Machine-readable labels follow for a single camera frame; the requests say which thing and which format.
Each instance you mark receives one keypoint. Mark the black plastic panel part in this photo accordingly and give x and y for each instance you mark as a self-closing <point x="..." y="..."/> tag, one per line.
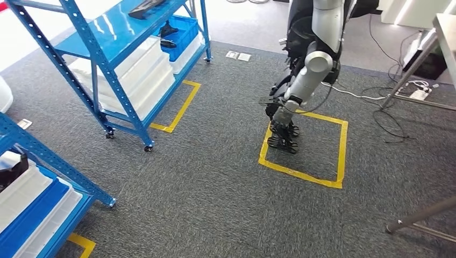
<point x="146" y="9"/>

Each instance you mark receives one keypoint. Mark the blue metal shelf rack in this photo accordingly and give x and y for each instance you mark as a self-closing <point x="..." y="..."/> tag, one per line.
<point x="35" y="149"/>
<point x="107" y="32"/>

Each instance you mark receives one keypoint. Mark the black curved plastic part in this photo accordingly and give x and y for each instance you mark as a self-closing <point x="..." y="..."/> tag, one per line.
<point x="14" y="174"/>

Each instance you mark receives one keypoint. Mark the white floor outlet plate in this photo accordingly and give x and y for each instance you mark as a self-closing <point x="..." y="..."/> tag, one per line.
<point x="232" y="55"/>
<point x="24" y="124"/>
<point x="244" y="57"/>

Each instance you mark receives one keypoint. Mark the black and silver humanoid robot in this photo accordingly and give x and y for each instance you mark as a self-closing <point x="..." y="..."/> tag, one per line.
<point x="310" y="78"/>

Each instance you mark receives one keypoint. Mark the yellow floor tape mark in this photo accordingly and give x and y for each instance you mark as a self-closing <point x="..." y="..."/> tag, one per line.
<point x="342" y="153"/>

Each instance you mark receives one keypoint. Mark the white power strip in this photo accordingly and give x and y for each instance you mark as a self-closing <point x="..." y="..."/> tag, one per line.
<point x="418" y="94"/>

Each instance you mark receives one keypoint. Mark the black box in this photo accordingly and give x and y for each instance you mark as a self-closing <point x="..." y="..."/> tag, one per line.
<point x="431" y="67"/>

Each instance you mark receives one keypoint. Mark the white cabinet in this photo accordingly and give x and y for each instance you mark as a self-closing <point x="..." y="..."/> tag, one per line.
<point x="420" y="12"/>

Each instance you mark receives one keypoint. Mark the white car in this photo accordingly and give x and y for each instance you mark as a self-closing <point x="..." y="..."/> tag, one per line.
<point x="5" y="96"/>

